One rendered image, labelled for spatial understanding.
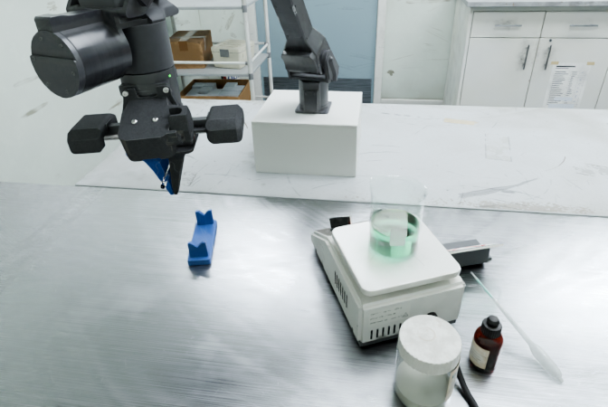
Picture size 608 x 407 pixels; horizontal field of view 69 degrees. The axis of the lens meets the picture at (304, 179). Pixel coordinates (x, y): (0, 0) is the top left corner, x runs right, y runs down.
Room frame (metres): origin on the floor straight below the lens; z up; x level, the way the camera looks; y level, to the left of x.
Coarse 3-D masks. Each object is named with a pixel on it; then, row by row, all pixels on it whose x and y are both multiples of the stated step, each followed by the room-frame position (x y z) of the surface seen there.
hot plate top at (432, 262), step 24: (336, 240) 0.43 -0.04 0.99; (360, 240) 0.43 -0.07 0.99; (432, 240) 0.42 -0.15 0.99; (360, 264) 0.39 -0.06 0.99; (384, 264) 0.38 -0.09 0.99; (408, 264) 0.38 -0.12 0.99; (432, 264) 0.38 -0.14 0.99; (456, 264) 0.38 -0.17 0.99; (360, 288) 0.35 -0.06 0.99; (384, 288) 0.35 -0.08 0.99; (408, 288) 0.35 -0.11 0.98
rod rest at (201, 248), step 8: (200, 216) 0.58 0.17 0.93; (208, 216) 0.58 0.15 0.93; (200, 224) 0.58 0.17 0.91; (208, 224) 0.58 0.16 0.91; (216, 224) 0.59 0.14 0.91; (200, 232) 0.56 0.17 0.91; (208, 232) 0.56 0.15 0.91; (192, 240) 0.54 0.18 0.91; (200, 240) 0.54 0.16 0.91; (208, 240) 0.54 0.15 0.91; (192, 248) 0.50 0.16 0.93; (200, 248) 0.50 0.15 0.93; (208, 248) 0.52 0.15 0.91; (192, 256) 0.50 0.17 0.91; (200, 256) 0.50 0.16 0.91; (208, 256) 0.50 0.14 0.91; (192, 264) 0.49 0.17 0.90; (200, 264) 0.50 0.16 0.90
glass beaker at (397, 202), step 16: (384, 176) 0.45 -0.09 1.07; (400, 176) 0.45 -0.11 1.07; (384, 192) 0.44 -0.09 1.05; (400, 192) 0.44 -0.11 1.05; (416, 192) 0.43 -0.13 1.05; (384, 208) 0.39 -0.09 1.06; (400, 208) 0.39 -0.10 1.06; (416, 208) 0.39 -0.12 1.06; (384, 224) 0.39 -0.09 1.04; (400, 224) 0.39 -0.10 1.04; (416, 224) 0.39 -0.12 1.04; (368, 240) 0.42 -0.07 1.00; (384, 240) 0.39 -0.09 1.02; (400, 240) 0.39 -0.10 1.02; (416, 240) 0.40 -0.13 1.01; (384, 256) 0.39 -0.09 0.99; (400, 256) 0.39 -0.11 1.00
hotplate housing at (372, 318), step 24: (312, 240) 0.52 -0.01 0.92; (336, 264) 0.41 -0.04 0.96; (336, 288) 0.41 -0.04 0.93; (432, 288) 0.36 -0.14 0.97; (456, 288) 0.37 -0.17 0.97; (360, 312) 0.34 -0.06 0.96; (384, 312) 0.34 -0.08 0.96; (408, 312) 0.35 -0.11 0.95; (432, 312) 0.36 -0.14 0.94; (456, 312) 0.37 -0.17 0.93; (360, 336) 0.34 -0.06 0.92; (384, 336) 0.34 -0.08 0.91
